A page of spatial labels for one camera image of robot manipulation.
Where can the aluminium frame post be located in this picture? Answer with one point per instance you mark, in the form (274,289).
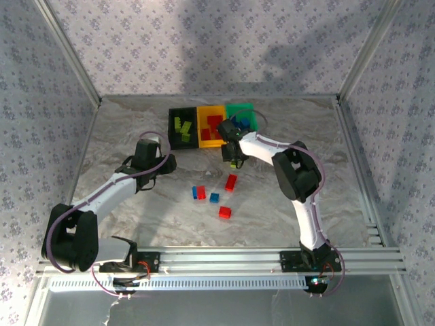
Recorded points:
(70,54)
(369,51)

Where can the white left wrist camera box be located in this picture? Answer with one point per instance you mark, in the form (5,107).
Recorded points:
(154,140)

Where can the yellow plastic bin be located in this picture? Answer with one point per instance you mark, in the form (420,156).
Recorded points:
(207,145)

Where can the grey metal sheet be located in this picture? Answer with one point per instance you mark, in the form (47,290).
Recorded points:
(221,309)

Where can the black plastic bin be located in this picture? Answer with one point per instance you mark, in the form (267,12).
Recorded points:
(173,144)

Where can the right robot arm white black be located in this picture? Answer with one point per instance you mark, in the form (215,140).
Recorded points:
(307,220)

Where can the narrow blue lego brick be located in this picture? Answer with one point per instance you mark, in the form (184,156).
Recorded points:
(194,192)

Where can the thin aluminium edge rail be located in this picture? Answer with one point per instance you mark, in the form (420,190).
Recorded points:
(204,97)

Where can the green plastic bin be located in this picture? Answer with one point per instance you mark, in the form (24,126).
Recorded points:
(238,108)

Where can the large red lego brick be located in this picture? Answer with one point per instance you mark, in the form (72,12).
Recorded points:
(231,182)
(214,120)

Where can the small blue lego brick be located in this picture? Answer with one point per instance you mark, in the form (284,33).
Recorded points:
(214,197)

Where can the wide aluminium extrusion beam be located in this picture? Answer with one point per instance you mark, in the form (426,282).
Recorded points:
(221,258)

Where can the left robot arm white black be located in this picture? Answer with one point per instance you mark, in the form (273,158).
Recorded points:
(102,200)

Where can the square red lego brick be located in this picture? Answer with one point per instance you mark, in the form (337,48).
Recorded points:
(225,212)

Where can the small lime green lego brick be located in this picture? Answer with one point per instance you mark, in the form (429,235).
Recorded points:
(185,138)

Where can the floral patterned fabric panel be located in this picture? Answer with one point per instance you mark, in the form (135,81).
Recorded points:
(414,136)
(217,40)
(20,136)

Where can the narrow red lego brick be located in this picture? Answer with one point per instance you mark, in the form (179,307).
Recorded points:
(201,192)

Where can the black electronics module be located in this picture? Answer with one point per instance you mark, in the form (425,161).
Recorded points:
(316,287)
(125,282)

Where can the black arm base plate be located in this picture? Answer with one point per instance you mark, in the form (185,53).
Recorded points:
(153,261)
(289,261)

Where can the long lime green lego brick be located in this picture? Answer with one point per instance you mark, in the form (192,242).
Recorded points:
(177,123)
(185,128)

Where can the aluminium side rail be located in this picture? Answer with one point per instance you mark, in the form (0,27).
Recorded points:
(82,153)
(355,153)

